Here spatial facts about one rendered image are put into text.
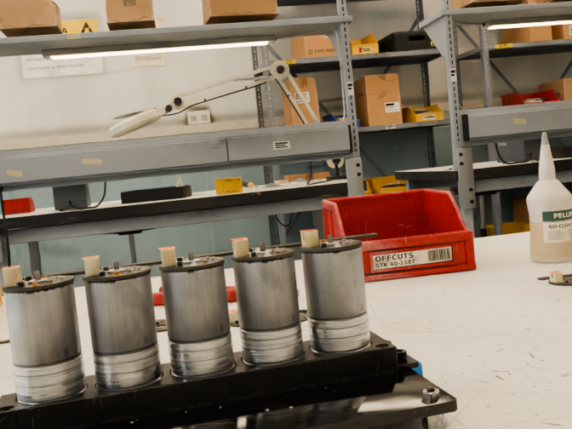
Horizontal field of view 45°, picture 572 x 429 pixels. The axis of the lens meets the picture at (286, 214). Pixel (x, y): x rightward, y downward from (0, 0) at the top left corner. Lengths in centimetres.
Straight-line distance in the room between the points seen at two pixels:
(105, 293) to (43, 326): 2
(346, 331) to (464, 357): 8
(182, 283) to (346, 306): 6
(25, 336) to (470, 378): 18
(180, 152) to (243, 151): 22
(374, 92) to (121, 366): 420
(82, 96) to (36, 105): 29
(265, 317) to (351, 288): 4
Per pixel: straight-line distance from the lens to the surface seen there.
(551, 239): 56
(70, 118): 466
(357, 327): 27
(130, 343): 26
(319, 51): 428
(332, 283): 27
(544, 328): 38
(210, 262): 26
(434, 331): 38
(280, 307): 26
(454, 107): 276
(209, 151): 249
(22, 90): 472
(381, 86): 444
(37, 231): 259
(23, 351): 26
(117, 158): 249
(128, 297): 26
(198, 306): 26
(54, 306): 26
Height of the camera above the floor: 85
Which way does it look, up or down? 4 degrees down
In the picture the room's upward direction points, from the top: 6 degrees counter-clockwise
